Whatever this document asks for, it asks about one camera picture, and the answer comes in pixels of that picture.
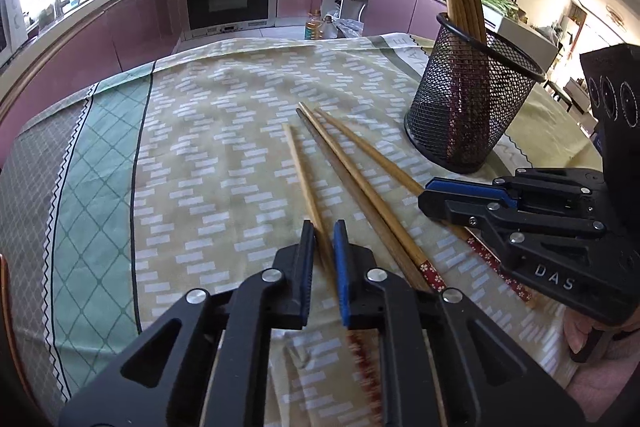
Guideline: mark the black mesh utensil holder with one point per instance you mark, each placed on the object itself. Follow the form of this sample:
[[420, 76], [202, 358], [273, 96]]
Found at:
[[465, 107]]

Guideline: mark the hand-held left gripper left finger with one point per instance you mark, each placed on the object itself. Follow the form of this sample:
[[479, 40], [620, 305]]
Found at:
[[305, 272]]

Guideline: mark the person's right hand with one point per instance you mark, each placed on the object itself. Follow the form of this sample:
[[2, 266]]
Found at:
[[615, 372]]

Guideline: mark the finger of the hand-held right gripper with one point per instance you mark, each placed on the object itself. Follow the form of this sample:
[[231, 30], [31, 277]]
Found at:
[[440, 209], [470, 191]]

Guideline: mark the crumpled plastic bag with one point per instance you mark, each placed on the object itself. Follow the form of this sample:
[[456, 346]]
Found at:
[[348, 28]]

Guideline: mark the wooden chopsticks group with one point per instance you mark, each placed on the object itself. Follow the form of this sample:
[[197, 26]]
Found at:
[[370, 151]]

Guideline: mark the round ceiling lamp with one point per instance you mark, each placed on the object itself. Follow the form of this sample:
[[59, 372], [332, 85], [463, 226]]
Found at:
[[615, 16]]

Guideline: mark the patterned tablecloth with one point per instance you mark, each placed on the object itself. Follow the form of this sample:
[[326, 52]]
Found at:
[[210, 157]]

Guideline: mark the yellow oil bottle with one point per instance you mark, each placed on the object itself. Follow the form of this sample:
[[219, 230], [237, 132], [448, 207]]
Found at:
[[314, 27]]

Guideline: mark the white microwave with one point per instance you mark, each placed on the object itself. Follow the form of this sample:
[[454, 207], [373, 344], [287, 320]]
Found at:
[[12, 22]]

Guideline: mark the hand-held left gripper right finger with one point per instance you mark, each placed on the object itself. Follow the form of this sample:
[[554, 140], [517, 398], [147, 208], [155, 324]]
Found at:
[[341, 277]]

